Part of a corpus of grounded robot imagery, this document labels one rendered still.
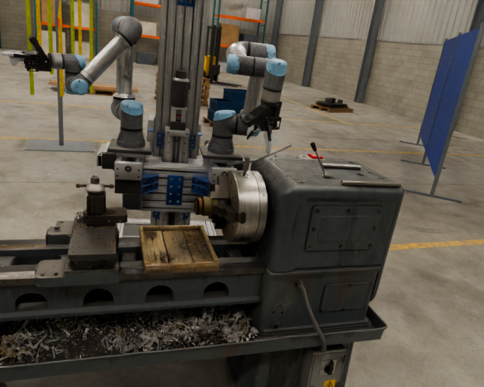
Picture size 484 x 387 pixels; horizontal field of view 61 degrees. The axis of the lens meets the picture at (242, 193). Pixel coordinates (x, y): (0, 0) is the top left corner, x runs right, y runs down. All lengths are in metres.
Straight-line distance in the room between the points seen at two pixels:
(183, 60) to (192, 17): 0.23
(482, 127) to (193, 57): 11.92
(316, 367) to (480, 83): 12.45
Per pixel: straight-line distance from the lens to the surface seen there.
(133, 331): 1.93
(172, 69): 2.41
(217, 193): 1.79
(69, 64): 2.29
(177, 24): 2.39
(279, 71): 1.59
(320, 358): 2.13
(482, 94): 13.91
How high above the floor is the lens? 1.76
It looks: 20 degrees down
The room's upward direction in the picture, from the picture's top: 7 degrees clockwise
